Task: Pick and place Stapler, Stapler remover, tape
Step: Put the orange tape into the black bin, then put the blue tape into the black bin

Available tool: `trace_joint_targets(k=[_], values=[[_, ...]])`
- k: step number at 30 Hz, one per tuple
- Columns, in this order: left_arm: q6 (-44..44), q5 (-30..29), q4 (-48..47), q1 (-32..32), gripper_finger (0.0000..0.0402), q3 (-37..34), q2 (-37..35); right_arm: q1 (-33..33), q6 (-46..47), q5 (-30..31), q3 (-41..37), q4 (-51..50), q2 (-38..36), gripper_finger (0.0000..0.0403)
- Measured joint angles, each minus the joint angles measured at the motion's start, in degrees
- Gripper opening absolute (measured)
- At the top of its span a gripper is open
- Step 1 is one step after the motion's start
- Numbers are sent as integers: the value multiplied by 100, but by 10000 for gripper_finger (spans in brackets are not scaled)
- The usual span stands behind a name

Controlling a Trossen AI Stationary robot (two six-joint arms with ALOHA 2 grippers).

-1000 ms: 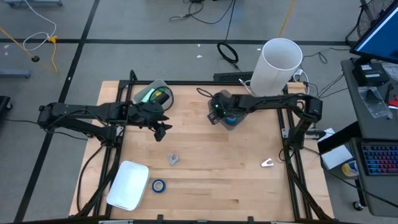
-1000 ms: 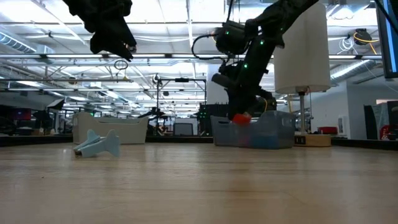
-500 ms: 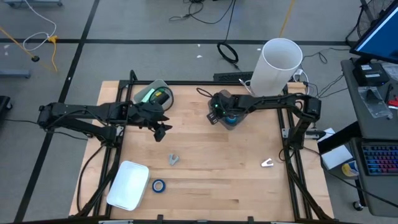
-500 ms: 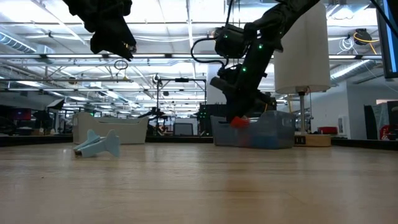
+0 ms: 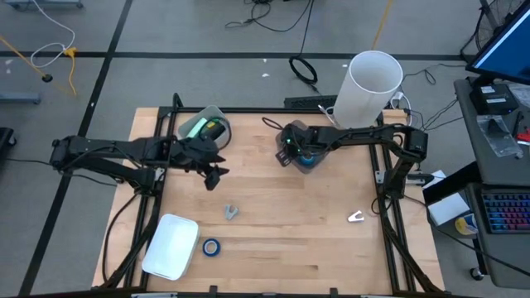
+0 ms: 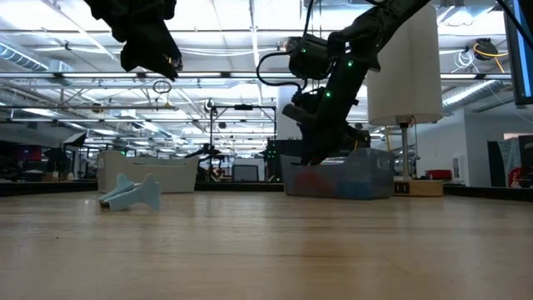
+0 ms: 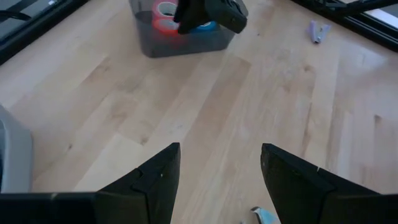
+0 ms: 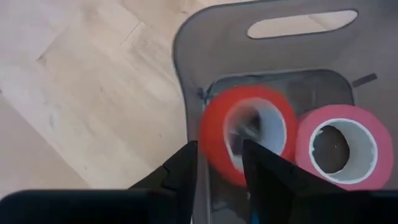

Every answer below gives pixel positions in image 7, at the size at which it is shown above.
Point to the lavender staple remover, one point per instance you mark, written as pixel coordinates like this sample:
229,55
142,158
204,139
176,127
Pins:
315,29

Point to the beige plastic bin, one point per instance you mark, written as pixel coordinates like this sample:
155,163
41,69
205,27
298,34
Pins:
15,155

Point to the grey translucent plastic bin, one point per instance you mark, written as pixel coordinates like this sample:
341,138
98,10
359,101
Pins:
186,46

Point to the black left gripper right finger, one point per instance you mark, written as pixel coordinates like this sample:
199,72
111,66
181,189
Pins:
304,196

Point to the light blue tape roll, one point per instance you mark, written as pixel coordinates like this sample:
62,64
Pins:
205,28

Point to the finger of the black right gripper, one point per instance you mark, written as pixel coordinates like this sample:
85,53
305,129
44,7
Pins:
191,15
227,15

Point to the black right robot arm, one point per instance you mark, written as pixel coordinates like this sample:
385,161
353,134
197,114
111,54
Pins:
357,3

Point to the red tape roll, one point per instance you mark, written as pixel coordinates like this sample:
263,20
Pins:
164,26

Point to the light blue staple remover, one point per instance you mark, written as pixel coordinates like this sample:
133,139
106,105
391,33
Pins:
264,216

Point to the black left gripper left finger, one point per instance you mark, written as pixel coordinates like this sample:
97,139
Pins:
149,199

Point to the black frame rail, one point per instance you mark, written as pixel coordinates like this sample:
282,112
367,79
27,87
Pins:
31,37
373,31

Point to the pink tape roll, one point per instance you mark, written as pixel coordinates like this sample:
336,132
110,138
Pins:
155,11

